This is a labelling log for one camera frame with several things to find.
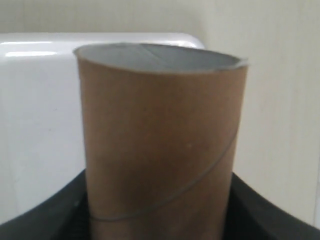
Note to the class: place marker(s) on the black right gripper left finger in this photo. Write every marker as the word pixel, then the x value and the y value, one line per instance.
pixel 64 216

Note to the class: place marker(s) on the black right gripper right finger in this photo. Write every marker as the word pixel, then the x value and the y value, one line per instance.
pixel 252 217

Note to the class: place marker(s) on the brown cardboard tube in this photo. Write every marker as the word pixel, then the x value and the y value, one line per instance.
pixel 160 128

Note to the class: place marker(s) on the white rectangular plastic tray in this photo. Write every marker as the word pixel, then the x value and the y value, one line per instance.
pixel 41 139

